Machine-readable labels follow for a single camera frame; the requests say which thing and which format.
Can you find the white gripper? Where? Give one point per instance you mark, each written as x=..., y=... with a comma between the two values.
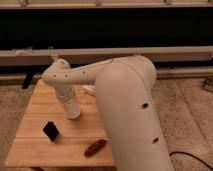
x=64, y=93

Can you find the white ceramic cup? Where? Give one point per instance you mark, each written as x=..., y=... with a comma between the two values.
x=72, y=109

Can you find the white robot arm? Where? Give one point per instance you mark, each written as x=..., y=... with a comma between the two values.
x=123, y=96

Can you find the black eraser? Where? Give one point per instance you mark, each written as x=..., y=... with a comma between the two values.
x=51, y=130

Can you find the wooden table board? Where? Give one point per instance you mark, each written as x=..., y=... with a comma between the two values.
x=46, y=138

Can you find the brown sausage toy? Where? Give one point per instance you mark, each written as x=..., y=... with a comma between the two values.
x=95, y=147

